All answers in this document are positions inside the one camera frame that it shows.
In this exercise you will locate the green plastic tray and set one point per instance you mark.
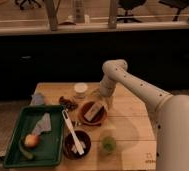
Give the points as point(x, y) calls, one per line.
point(48, 151)

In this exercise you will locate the white cup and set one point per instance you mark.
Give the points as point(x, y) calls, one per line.
point(80, 89)

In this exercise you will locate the white spatula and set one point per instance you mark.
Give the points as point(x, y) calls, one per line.
point(71, 129)

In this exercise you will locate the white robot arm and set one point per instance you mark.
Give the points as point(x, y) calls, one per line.
point(172, 144)

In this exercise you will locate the dark brown toy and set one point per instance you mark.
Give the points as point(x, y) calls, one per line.
point(69, 104)

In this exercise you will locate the red yellow apple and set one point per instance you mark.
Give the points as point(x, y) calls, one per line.
point(31, 140)

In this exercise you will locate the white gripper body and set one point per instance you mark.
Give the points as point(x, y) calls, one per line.
point(107, 102)

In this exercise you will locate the green cup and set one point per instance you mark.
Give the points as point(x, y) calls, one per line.
point(108, 143)

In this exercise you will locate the light blue cloth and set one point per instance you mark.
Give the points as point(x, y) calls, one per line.
point(37, 99)

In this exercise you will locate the dark brown bowl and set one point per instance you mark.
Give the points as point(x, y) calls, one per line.
point(70, 148)

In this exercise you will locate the white eraser block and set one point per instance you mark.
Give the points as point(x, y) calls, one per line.
point(92, 112)

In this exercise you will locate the grey cloth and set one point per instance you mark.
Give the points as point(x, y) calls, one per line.
point(43, 125)

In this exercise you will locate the green cucumber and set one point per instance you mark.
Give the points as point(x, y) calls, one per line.
point(26, 153)

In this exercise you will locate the black office chair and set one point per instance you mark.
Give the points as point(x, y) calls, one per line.
point(31, 4)
point(178, 4)
point(127, 6)

